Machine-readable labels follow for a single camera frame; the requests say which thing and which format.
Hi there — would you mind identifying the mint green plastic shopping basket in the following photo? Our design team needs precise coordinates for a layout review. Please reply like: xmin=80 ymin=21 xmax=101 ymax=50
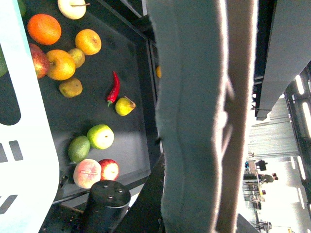
xmin=0 ymin=0 xmax=59 ymax=233

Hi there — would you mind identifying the yellow green pear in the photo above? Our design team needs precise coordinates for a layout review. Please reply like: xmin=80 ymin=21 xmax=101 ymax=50
xmin=115 ymin=96 xmax=136 ymax=116

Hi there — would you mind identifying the red chili pepper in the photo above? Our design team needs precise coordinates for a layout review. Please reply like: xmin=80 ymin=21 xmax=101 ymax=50
xmin=106 ymin=71 xmax=120 ymax=106

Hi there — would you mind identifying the bright green apple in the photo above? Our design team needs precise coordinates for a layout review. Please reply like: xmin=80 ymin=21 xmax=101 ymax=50
xmin=86 ymin=124 xmax=114 ymax=150

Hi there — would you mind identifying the red apple front right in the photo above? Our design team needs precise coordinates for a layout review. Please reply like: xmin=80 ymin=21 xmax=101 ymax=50
xmin=98 ymin=159 xmax=119 ymax=181

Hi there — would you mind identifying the red apple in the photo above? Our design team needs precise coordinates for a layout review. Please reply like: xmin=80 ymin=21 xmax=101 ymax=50
xmin=29 ymin=43 xmax=50 ymax=79
xmin=98 ymin=159 xmax=119 ymax=181

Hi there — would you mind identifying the black front display tray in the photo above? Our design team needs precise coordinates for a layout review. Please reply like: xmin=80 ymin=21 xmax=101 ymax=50
xmin=0 ymin=0 xmax=162 ymax=212

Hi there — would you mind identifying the green lime front right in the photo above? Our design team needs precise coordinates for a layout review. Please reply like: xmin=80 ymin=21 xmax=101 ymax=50
xmin=68 ymin=135 xmax=90 ymax=163

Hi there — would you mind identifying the green lime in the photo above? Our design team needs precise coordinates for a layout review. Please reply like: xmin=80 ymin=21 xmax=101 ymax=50
xmin=0 ymin=47 xmax=8 ymax=77
xmin=68 ymin=135 xmax=90 ymax=163
xmin=17 ymin=0 xmax=26 ymax=17

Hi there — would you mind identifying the pink peach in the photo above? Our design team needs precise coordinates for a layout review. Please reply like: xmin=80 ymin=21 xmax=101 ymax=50
xmin=73 ymin=159 xmax=102 ymax=189

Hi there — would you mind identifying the brown kiwi lower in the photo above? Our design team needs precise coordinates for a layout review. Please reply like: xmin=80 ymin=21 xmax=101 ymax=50
xmin=59 ymin=77 xmax=83 ymax=98

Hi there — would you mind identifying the brown kiwi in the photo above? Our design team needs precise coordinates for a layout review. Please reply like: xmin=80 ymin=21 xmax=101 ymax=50
xmin=68 ymin=48 xmax=86 ymax=68
xmin=59 ymin=77 xmax=83 ymax=98

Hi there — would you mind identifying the brown kiwi upper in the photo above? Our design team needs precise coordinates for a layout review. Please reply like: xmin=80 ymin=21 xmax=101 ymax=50
xmin=68 ymin=48 xmax=86 ymax=68

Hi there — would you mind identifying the yellow orange apple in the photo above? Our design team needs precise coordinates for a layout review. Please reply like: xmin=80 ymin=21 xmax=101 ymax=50
xmin=75 ymin=29 xmax=102 ymax=55

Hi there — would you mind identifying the yellow orange round fruit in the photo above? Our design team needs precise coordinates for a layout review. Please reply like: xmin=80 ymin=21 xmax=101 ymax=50
xmin=47 ymin=50 xmax=76 ymax=81

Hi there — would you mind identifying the red apple centre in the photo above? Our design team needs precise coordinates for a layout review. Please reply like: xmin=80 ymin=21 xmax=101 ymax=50
xmin=29 ymin=43 xmax=50 ymax=79

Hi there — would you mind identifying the white round pear right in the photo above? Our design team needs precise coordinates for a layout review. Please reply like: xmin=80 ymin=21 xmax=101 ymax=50
xmin=57 ymin=0 xmax=90 ymax=20

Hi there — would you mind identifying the small orange tangerine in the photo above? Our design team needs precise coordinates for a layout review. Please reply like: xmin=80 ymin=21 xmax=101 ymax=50
xmin=27 ymin=14 xmax=62 ymax=45

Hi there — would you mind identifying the green lime lower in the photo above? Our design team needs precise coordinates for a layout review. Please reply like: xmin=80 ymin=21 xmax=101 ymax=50
xmin=0 ymin=47 xmax=8 ymax=77

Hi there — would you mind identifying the green lime upper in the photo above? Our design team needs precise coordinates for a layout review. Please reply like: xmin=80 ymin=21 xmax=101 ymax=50
xmin=17 ymin=0 xmax=26 ymax=17

